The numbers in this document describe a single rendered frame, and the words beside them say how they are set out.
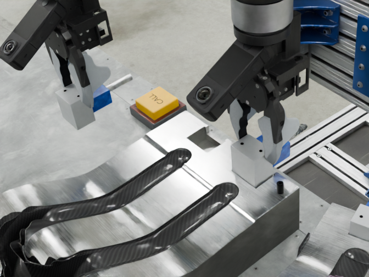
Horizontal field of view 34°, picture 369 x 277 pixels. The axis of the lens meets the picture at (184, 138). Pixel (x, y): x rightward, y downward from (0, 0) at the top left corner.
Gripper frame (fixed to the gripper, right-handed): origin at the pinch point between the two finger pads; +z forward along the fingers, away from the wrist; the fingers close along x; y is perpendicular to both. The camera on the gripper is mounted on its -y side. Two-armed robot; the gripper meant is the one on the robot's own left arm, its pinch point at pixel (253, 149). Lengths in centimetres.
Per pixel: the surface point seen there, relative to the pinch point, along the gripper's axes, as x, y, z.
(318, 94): 81, 109, 93
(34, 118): 49, -14, 14
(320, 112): 72, 101, 93
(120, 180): 13.6, -15.3, 5.3
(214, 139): 10.9, 1.5, 5.9
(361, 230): -17.1, 3.2, 5.8
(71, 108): 26.7, -14.7, -1.3
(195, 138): 13.3, -0.6, 5.8
